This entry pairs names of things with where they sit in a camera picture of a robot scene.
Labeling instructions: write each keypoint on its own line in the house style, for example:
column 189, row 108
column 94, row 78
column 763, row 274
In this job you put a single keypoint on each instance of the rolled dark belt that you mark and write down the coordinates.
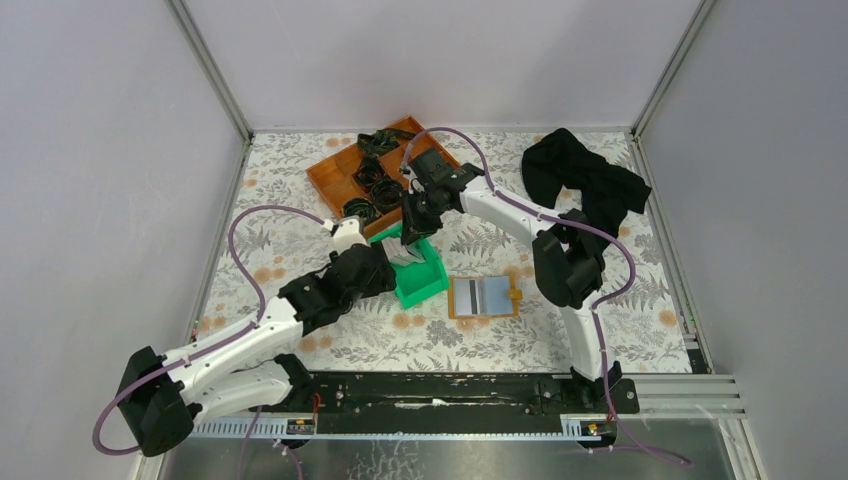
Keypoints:
column 369, row 173
column 386, row 195
column 369, row 215

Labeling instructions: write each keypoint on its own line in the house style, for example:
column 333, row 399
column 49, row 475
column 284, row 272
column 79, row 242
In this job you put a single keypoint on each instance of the orange leather card holder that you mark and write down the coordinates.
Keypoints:
column 498, row 296

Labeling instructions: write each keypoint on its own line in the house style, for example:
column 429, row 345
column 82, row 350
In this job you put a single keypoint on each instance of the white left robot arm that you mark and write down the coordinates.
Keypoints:
column 162, row 397

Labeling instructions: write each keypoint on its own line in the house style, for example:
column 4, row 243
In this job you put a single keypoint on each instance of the green plastic bin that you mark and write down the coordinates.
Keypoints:
column 418, row 282

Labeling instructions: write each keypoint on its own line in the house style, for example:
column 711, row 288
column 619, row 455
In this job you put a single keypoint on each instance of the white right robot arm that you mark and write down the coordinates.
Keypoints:
column 567, row 252

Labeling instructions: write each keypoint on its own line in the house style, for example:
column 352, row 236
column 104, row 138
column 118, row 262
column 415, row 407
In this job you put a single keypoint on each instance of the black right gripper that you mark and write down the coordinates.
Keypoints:
column 412, row 227

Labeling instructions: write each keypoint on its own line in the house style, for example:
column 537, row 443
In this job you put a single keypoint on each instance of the black cloth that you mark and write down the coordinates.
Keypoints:
column 608, row 192

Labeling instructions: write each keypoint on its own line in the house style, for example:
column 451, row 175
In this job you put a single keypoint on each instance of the stack of white cards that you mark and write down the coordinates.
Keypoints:
column 401, row 255

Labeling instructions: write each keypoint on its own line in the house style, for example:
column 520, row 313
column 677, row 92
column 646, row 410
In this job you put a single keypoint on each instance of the white card with magnetic stripe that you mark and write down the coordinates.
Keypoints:
column 465, row 297

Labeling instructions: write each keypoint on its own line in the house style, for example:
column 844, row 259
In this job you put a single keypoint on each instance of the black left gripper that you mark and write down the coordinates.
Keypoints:
column 384, row 279

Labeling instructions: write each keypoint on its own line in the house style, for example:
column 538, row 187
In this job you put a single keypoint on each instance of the wooden compartment tray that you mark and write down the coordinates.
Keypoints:
column 332, row 176

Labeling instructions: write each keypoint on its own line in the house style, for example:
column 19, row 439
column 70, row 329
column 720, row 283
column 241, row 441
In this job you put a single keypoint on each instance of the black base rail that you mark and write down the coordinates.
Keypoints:
column 453, row 403

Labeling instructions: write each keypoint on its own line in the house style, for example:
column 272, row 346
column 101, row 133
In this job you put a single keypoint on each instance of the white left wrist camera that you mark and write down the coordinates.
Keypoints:
column 346, row 233

